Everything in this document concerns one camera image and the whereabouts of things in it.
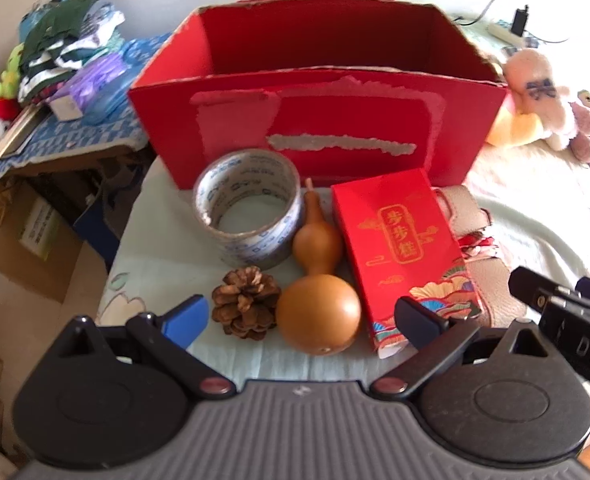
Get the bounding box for blue plastic case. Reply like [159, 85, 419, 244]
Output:
[82, 73, 135, 126]

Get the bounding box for red gift box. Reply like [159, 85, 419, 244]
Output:
[332, 169, 482, 359]

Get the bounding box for beige leather pouch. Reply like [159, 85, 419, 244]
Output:
[433, 185, 526, 328]

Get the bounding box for blue patterned towel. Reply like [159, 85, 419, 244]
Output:
[0, 32, 174, 184]

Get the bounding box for pile of folded clothes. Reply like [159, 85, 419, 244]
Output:
[17, 0, 126, 106]

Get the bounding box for stacked books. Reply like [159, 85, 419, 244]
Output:
[0, 104, 51, 160]

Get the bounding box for orange bottle gourd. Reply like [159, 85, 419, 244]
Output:
[275, 179, 361, 356]

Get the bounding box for clear packing tape roll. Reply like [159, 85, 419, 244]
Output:
[192, 148, 303, 269]

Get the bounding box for brown pine cone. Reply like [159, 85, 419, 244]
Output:
[211, 266, 281, 341]

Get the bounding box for white power strip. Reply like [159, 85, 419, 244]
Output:
[486, 21, 524, 48]

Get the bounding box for brown cardboard box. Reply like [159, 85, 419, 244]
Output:
[0, 183, 82, 302]

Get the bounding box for purple tissue pack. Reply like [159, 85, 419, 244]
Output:
[46, 52, 127, 122]

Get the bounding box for red cardboard box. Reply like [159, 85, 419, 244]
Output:
[129, 0, 508, 188]

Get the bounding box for green frog plush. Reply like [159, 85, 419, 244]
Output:
[0, 44, 24, 100]

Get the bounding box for pink plush doll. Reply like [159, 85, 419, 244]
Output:
[486, 48, 590, 167]

